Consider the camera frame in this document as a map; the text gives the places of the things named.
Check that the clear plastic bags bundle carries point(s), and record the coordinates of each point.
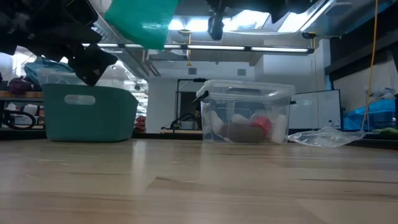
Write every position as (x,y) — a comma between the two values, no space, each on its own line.
(56,76)

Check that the teal cloth heap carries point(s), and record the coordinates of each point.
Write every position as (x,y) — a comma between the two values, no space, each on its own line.
(40,67)

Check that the black background robot frame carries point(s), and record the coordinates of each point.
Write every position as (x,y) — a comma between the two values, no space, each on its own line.
(183,119)

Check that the long ceiling light strip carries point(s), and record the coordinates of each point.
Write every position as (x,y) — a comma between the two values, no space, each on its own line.
(217,47)

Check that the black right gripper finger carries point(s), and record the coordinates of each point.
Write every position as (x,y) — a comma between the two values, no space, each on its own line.
(215,26)

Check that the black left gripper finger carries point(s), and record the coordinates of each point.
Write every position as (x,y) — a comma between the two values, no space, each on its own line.
(93,63)

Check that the red bandage roll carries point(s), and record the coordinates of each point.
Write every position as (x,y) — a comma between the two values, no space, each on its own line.
(261,124)

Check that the dark brown bandage roll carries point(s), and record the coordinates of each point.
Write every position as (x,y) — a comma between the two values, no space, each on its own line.
(241,133)

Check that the white bandage roll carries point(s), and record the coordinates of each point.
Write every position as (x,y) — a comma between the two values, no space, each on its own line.
(279,129)
(241,119)
(217,121)

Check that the wooden workbench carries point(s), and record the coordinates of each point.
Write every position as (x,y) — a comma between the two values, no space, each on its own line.
(21,95)

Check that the teal plastic bin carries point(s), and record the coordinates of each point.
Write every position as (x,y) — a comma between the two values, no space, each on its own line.
(90,121)

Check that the dark maroon bag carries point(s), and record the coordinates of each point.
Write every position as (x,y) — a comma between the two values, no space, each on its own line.
(19,85)

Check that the blue plastic tub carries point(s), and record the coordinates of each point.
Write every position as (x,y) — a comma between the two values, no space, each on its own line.
(370,115)

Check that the clear plastic zip bag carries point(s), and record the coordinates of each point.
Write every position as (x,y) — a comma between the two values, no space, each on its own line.
(326,138)

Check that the green elastic bandage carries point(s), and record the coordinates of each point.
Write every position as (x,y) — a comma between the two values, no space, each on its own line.
(143,21)

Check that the clear plastic lidded box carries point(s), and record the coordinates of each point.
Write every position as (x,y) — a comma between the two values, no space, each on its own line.
(245,93)

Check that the white board panel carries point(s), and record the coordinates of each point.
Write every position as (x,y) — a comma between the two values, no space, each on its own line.
(314,109)

